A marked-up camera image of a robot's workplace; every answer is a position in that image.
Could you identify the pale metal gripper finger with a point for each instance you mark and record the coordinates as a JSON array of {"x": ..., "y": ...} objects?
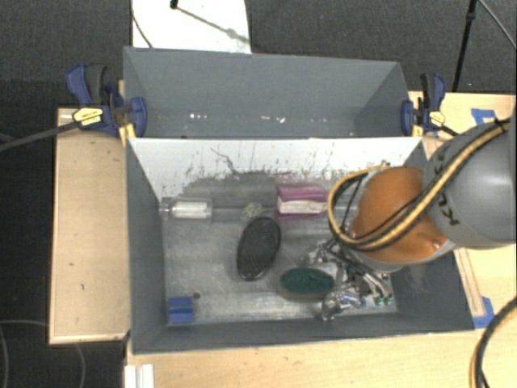
[
  {"x": 335, "y": 303},
  {"x": 321, "y": 254}
]

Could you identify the dark green oval sponge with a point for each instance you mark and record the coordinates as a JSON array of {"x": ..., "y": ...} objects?
[{"x": 305, "y": 282}]

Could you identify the purple and white folded cloth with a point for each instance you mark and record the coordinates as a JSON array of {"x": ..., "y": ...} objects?
[{"x": 301, "y": 202}]

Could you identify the black oval brush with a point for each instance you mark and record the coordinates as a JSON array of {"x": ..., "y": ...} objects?
[{"x": 258, "y": 249}]

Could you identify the clear plastic bottle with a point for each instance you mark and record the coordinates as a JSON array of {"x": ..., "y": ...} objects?
[{"x": 187, "y": 209}]

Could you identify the blue block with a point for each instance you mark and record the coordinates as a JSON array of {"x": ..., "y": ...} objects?
[{"x": 180, "y": 309}]

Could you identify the grey metal bin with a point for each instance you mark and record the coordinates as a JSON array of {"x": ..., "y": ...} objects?
[{"x": 250, "y": 95}]

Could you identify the pale wood flat board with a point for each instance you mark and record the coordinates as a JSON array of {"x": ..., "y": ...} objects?
[{"x": 89, "y": 237}]

